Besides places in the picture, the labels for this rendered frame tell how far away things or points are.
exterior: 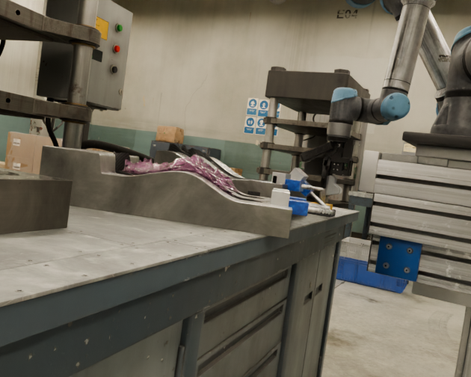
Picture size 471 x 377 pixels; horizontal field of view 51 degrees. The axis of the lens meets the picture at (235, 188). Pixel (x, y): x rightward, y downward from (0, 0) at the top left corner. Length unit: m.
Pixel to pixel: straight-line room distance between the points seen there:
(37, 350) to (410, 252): 0.82
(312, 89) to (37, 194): 4.91
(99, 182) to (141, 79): 9.02
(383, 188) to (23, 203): 0.73
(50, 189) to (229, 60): 8.39
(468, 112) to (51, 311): 0.88
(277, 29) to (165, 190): 7.93
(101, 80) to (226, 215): 1.14
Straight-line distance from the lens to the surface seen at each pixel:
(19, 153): 5.82
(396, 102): 1.47
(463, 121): 1.09
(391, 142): 7.90
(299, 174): 1.37
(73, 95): 1.69
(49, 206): 0.73
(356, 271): 4.60
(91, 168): 0.99
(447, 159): 1.09
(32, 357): 0.54
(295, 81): 5.57
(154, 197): 0.96
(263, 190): 1.24
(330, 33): 8.46
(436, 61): 1.71
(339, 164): 1.56
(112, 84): 2.02
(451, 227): 1.09
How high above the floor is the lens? 0.93
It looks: 3 degrees down
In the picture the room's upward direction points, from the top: 8 degrees clockwise
